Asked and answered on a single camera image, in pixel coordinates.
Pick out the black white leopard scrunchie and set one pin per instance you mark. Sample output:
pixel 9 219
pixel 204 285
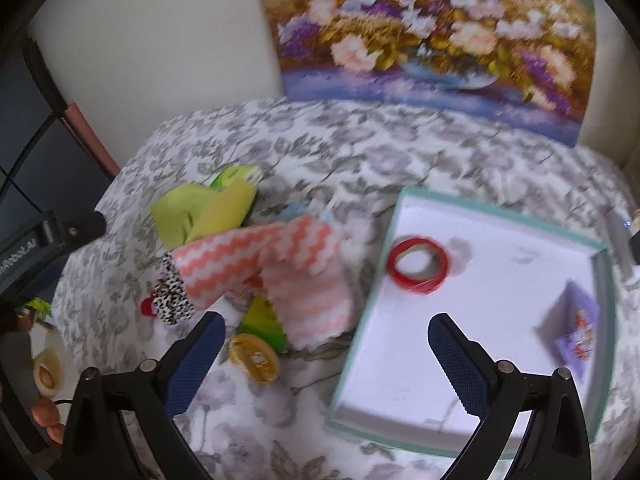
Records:
pixel 169 300

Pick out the floral flower painting canvas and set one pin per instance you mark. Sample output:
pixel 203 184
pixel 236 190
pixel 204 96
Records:
pixel 527 63

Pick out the black power adapter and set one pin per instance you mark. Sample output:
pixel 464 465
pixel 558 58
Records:
pixel 634 239

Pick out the pink white striped fluffy cloth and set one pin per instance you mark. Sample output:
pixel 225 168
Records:
pixel 296 265

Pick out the red tape roll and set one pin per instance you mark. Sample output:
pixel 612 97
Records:
pixel 418 265

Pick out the teal rimmed white box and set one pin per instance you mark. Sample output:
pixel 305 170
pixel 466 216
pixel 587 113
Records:
pixel 505 292

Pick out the grey floral tablecloth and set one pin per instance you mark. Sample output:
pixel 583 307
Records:
pixel 347 160

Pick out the green leaf packet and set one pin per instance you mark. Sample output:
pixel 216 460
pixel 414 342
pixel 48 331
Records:
pixel 261 321

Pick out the blue face mask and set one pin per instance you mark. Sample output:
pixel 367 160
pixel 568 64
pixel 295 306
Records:
pixel 291 211

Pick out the green tissue packet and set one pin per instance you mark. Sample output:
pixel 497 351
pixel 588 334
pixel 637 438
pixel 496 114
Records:
pixel 250 174

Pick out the purple card packet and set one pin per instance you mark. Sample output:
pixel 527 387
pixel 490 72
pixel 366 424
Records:
pixel 569 329

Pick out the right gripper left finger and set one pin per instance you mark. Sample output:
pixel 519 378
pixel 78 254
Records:
pixel 97 444

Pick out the orange gold round object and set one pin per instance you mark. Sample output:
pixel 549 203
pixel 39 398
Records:
pixel 255 358

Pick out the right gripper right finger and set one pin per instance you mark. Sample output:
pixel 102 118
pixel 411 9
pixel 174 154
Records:
pixel 555 443

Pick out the red pink pipe-cleaner flower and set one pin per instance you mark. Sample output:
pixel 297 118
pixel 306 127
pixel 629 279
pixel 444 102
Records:
pixel 147 308

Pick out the yellow-green microfiber cloth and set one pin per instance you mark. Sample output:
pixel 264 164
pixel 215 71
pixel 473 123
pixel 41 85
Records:
pixel 192 211

